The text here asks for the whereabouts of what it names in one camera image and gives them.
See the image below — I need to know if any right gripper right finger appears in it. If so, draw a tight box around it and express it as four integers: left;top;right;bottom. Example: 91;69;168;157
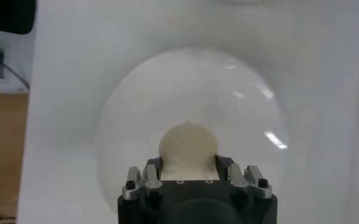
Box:
215;154;273;200

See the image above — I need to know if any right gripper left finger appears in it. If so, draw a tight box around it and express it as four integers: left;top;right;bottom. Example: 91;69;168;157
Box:
121;156;165;201

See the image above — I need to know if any white round plate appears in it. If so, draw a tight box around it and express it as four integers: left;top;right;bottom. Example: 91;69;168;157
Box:
95;47;290;214

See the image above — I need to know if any white steamed baozi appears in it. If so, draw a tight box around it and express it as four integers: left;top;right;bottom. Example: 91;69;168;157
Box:
158;121;219;181

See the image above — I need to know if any grey white robot base shell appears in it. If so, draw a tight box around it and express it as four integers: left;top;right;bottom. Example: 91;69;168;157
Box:
0;27;30;94

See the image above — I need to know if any black robot torso panel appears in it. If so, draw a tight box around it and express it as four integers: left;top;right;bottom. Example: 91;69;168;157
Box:
0;0;37;35

